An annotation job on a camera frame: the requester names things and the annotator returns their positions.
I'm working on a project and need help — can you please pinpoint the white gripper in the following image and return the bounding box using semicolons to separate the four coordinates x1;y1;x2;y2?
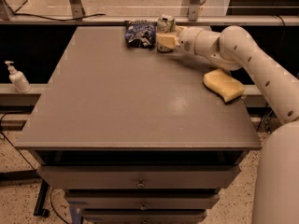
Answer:
156;25;203;55

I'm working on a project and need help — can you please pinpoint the green white 7up can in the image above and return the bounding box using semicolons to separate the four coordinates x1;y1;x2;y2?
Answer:
156;15;176;52

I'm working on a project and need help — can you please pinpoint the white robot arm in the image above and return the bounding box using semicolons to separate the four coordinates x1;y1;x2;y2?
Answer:
156;26;299;224

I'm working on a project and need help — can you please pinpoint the blue chip bag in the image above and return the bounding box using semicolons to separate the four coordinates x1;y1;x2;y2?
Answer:
124;20;156;48

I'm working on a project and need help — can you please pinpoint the yellow sponge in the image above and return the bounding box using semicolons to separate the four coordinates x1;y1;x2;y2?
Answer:
203;69;245;103

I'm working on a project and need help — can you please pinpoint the grey drawer cabinet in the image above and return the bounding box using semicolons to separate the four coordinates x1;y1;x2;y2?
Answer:
14;25;263;224

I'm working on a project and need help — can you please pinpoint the white pump soap bottle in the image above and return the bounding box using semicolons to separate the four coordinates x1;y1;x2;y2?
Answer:
5;61;31;93

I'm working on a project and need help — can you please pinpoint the top grey drawer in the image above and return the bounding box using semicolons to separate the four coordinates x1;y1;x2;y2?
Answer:
37;165;240;189

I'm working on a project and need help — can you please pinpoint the grey drawer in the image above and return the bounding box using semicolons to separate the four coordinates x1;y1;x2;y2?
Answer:
65;192;219;210
37;165;240;189
82;210;206;224

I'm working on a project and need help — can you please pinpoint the middle grey drawer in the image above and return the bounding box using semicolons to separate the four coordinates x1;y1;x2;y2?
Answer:
65;192;219;210

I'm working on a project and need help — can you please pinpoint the bottom grey drawer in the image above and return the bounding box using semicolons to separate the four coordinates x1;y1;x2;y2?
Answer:
82;210;206;224

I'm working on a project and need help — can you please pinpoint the metal window frame rail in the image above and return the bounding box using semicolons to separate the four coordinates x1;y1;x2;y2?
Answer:
0;0;299;26

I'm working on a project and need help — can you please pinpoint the black cable on ledge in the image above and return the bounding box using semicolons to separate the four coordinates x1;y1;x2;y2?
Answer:
12;12;107;22

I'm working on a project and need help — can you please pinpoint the black floor cable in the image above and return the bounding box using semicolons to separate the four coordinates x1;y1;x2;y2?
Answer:
0;110;71;224

